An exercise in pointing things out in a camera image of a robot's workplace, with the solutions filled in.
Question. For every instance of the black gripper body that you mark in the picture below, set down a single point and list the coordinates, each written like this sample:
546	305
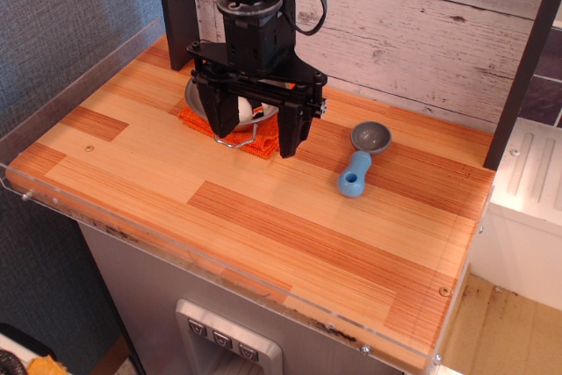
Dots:
262	50

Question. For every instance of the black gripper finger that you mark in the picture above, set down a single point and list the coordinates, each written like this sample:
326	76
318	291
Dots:
220	106
293	121

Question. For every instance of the white and black toy vegetable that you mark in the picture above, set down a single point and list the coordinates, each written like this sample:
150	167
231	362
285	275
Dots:
250	109

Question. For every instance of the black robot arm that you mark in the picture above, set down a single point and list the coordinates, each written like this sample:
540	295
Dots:
260	8

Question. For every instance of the orange knitted cloth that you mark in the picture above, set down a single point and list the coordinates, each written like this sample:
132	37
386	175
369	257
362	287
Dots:
267	138

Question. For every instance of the blue and grey scoop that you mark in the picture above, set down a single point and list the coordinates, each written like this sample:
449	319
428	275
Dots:
369	138

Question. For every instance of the clear acrylic table guard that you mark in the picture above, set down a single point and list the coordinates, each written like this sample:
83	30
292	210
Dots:
378	273

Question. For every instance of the silver toy fridge front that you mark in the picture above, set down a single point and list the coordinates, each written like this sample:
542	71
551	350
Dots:
181	323

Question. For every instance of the white cabinet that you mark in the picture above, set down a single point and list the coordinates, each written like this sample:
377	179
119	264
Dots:
518	245

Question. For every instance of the stainless steel bowl with handles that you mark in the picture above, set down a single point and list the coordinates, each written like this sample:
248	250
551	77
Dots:
194	104

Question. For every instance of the dark left vertical post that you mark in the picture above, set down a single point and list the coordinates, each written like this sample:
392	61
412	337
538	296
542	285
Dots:
181	23

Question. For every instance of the dark vertical post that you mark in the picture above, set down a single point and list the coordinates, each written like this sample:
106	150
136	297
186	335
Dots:
181	23
546	14

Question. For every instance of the dark right vertical post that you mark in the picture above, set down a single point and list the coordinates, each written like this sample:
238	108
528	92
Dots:
546	14

